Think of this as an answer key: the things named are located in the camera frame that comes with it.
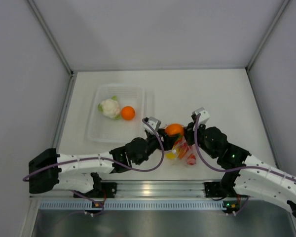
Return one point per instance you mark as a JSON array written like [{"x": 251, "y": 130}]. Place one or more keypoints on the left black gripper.
[{"x": 168, "y": 140}]

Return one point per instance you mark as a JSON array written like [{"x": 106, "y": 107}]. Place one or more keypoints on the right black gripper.
[{"x": 189, "y": 133}]

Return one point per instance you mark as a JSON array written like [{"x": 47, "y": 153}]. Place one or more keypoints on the fake orange bell pepper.
[{"x": 174, "y": 129}]

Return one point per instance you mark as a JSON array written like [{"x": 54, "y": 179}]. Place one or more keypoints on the fake yellow lemon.
[{"x": 172, "y": 154}]

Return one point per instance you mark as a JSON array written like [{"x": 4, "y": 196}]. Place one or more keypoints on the clear zip top bag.
[{"x": 183, "y": 151}]

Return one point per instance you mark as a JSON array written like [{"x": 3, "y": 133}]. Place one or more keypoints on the fake orange fruit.
[{"x": 128, "y": 113}]

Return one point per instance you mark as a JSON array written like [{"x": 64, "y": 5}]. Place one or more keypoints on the fake white cauliflower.
[{"x": 110, "y": 108}]

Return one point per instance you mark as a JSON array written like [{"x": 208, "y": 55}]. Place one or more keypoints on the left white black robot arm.
[{"x": 81, "y": 173}]

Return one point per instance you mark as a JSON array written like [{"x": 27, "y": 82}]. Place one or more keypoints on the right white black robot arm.
[{"x": 243, "y": 173}]

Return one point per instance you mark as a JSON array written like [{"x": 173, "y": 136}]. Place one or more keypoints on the white plastic basket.
[{"x": 106, "y": 123}]

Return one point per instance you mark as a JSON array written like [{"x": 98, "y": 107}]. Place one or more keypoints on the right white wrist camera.
[{"x": 200, "y": 116}]

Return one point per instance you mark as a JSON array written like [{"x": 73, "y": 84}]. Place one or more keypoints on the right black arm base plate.
[{"x": 214, "y": 191}]

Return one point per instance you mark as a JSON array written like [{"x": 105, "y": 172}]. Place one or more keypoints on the aluminium mounting rail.
[{"x": 147, "y": 189}]

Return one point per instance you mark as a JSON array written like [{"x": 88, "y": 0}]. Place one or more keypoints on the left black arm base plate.
[{"x": 105, "y": 190}]

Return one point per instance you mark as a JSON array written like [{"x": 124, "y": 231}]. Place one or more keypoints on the white slotted cable duct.
[{"x": 137, "y": 205}]

